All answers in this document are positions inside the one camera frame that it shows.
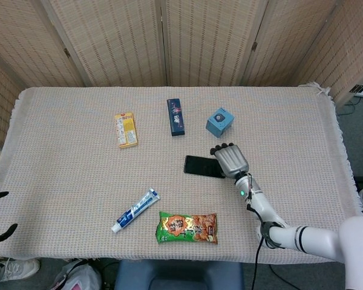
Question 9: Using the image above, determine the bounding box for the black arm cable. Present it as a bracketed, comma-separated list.
[246, 173, 287, 290]

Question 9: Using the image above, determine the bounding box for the white pink bag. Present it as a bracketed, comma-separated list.
[50, 259, 102, 290]

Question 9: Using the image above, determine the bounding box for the dark blue long box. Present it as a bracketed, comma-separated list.
[166, 98, 187, 137]

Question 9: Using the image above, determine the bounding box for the woven bamboo folding screen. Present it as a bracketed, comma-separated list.
[0, 0, 363, 149]

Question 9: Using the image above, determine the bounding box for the green orange snack bag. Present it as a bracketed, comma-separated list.
[155, 211, 218, 246]

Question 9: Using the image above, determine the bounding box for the light blue cube box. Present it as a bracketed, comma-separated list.
[205, 106, 235, 139]

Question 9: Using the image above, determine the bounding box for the yellow snack box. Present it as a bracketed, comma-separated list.
[114, 112, 139, 149]

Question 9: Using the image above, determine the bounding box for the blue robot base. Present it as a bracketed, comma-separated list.
[114, 259, 244, 290]

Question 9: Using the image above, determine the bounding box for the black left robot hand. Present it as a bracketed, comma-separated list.
[0, 184, 19, 248]

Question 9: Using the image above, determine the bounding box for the beige woven tablecloth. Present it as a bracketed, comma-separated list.
[0, 86, 363, 265]

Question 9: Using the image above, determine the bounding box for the black smartphone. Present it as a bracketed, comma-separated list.
[183, 155, 227, 179]

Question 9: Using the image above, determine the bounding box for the blue white toothpaste tube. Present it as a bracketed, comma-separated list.
[111, 187, 161, 234]

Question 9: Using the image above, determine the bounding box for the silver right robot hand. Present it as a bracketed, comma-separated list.
[209, 143, 250, 179]

